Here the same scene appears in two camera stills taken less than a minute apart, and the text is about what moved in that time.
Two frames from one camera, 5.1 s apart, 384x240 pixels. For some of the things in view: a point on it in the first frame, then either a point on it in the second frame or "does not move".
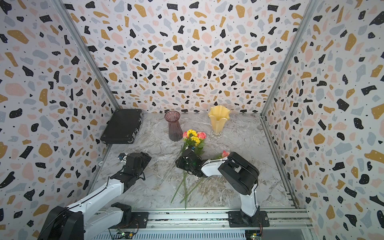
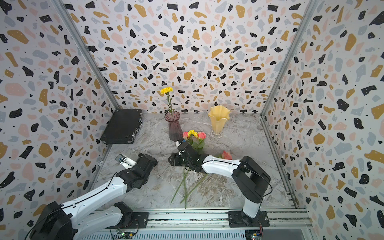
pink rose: x=185 y=135 does not move
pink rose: x=224 y=154 does not move
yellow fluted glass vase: x=219 y=115 does not move
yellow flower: x=193 y=141 → x=166 y=90
